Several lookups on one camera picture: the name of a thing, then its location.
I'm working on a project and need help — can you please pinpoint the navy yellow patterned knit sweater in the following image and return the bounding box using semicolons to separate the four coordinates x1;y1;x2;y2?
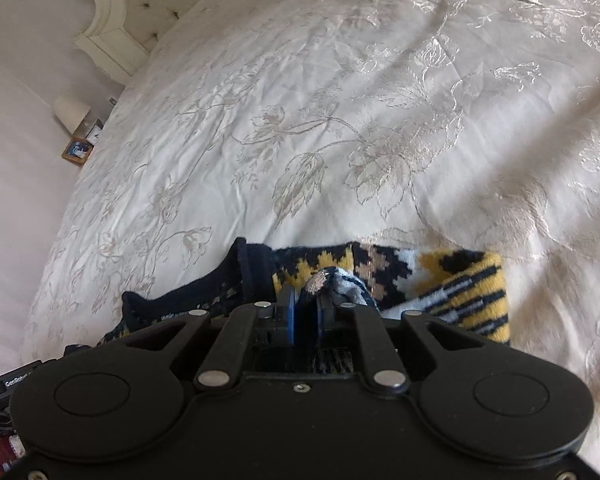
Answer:
102;237;510;344

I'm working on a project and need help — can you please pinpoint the cream embroidered bedspread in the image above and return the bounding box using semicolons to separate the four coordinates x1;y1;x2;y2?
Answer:
21;0;600;471

